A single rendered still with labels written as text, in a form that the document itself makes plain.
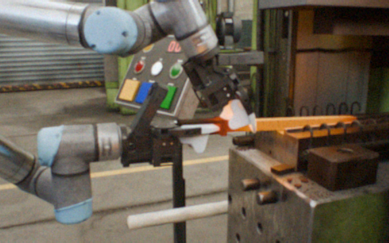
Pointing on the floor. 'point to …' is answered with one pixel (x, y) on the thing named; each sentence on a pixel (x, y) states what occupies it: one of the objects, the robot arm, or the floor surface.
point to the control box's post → (178, 196)
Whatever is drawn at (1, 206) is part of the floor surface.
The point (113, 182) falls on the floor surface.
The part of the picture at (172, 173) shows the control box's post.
